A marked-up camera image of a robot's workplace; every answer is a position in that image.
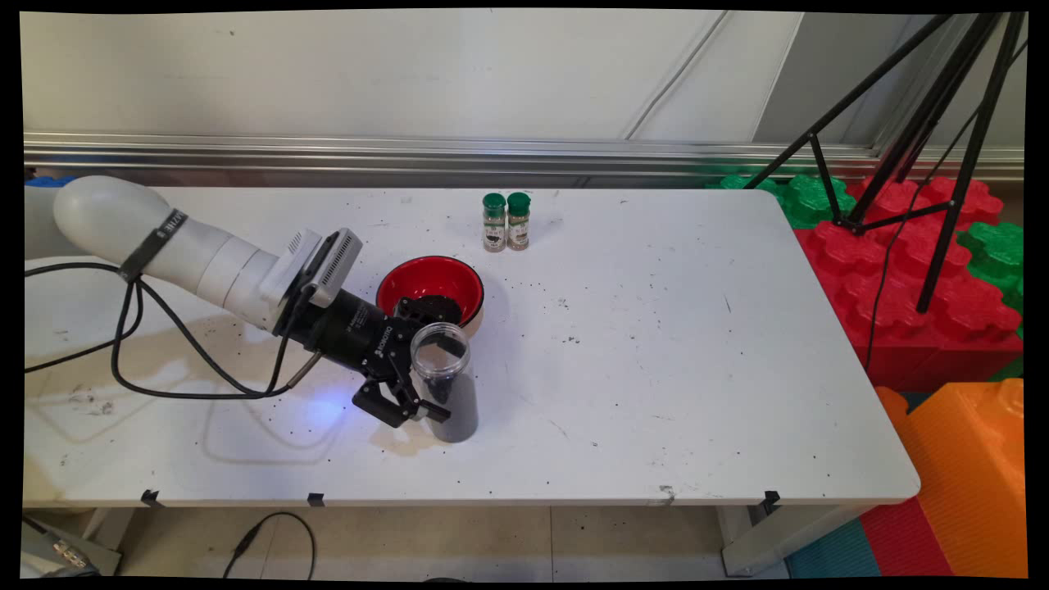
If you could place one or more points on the white table leg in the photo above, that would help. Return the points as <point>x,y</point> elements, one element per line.
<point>111,524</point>
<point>787,537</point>

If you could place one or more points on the blue foam block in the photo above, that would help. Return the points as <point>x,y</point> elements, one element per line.
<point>49,181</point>

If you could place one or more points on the orange foam block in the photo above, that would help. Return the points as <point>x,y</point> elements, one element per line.
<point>967,475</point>

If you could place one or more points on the red floor mat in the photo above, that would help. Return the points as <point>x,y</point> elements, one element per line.
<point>901,541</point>

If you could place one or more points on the green-capped spice bottle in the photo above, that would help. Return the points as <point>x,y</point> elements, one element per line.
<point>494,225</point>
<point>518,223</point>

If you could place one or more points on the teal floor mat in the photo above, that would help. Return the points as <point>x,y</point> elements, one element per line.
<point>836,553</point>

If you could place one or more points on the grey metal device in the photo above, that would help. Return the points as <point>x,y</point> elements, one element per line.
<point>70,557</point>

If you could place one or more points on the black tripod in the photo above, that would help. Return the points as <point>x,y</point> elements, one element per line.
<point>922,121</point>

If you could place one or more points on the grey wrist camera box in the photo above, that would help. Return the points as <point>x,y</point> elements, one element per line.
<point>336,262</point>

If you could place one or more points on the red bowl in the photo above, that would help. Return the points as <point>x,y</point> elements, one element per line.
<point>426,279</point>

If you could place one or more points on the clear plastic jar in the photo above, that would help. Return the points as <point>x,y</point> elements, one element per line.
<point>442,360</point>

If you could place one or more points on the black seeds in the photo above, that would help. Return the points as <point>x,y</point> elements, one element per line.
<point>459,410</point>

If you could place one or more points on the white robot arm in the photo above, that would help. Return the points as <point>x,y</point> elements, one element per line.
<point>205,254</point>

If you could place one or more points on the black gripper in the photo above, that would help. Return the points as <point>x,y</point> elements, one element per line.
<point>352,328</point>

